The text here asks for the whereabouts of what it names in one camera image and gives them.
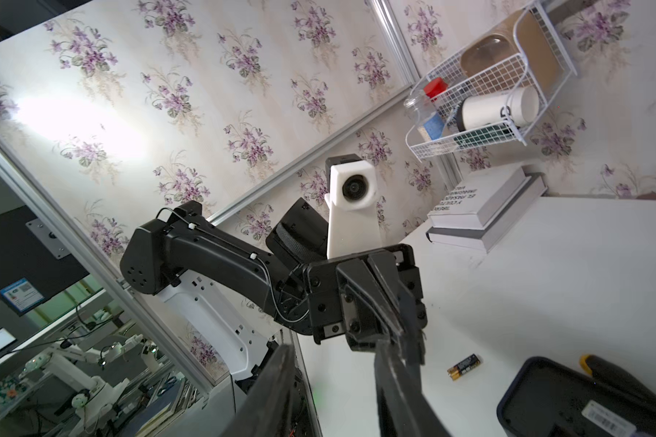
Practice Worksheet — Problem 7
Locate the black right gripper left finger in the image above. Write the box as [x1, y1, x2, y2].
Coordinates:
[220, 344, 295, 437]

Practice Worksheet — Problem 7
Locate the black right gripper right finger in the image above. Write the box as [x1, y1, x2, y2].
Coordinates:
[375, 343, 450, 437]

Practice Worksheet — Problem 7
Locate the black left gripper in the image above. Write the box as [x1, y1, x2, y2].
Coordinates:
[305, 244, 427, 350]

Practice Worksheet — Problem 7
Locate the black gold AA battery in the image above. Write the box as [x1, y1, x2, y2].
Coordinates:
[448, 354, 481, 381]

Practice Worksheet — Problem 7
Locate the black square alarm clock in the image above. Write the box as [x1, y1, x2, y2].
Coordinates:
[497, 356, 656, 436]

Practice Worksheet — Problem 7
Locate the black handled screwdriver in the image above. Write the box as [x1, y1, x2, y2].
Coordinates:
[579, 354, 656, 421]

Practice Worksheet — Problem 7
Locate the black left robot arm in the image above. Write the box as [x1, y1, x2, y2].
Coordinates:
[120, 200, 427, 381]

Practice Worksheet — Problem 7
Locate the grey book underneath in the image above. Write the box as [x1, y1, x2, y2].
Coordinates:
[426, 173, 548, 252]

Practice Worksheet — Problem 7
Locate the white book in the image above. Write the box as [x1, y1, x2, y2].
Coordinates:
[428, 164, 530, 229]

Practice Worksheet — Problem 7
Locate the clear plastic bottle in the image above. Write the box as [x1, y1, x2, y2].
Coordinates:
[404, 91, 446, 142]

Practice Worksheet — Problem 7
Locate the brown cardboard box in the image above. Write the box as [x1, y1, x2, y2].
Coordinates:
[460, 10, 562, 97]

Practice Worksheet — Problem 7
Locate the white wire basket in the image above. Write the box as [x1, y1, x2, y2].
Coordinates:
[406, 1, 577, 160]

